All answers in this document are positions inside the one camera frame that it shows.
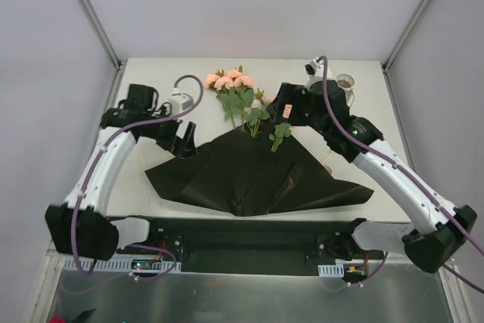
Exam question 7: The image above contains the pink rose stem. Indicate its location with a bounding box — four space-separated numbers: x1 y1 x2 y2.
269 104 293 153

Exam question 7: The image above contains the pink rose bouquet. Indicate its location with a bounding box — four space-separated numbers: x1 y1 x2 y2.
204 65 269 138

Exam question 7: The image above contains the cream printed ribbon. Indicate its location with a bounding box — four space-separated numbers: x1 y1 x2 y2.
320 151 333 174

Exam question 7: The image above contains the black wrapping paper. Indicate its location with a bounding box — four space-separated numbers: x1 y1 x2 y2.
145 129 374 217

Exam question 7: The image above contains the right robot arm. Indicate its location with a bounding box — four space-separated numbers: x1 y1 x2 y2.
267 80 477 273

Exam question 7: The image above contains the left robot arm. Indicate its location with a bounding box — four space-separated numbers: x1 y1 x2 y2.
45 84 200 261

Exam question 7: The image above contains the white ribbed ceramic vase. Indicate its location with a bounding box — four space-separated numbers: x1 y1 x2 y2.
336 73 355 108

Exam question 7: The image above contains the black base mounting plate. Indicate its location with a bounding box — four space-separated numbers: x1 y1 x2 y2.
113 216 390 275

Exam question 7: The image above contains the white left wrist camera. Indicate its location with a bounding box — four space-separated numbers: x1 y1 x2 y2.
168 87 194 115

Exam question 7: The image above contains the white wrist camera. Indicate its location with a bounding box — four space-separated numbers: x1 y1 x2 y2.
168 87 194 115
305 58 324 94

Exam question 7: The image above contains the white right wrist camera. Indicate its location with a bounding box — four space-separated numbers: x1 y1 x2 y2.
305 58 324 94

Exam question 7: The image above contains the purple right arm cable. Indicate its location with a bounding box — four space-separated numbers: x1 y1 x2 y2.
316 54 484 293

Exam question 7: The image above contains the right aluminium frame post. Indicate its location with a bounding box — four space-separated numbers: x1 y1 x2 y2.
381 0 458 74

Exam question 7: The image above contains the aluminium frame post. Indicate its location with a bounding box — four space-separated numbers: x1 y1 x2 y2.
381 0 458 74
77 0 123 70

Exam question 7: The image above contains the left aluminium frame post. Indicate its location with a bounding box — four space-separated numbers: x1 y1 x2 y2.
77 0 123 70

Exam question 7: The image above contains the right white cable duct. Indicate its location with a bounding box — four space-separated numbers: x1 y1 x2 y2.
318 263 368 278

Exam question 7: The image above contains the white cable duct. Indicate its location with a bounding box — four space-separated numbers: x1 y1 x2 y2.
63 257 182 274
318 263 368 278

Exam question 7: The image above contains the left white cable duct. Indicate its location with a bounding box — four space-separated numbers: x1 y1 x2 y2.
63 257 182 274

